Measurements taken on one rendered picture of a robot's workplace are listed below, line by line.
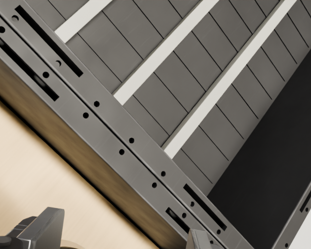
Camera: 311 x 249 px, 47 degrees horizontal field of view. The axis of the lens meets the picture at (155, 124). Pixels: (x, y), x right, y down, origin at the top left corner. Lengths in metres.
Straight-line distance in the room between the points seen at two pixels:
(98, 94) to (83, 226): 0.14
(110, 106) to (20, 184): 0.12
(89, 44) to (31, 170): 0.11
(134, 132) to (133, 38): 0.14
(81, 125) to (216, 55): 0.21
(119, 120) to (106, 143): 0.01
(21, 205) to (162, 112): 0.14
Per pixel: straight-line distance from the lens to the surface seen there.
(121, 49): 0.32
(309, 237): 0.70
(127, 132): 0.20
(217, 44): 0.38
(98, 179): 0.26
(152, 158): 0.21
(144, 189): 0.21
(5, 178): 0.29
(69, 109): 0.19
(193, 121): 0.33
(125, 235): 0.32
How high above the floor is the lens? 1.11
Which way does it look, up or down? 61 degrees down
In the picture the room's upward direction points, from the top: 88 degrees clockwise
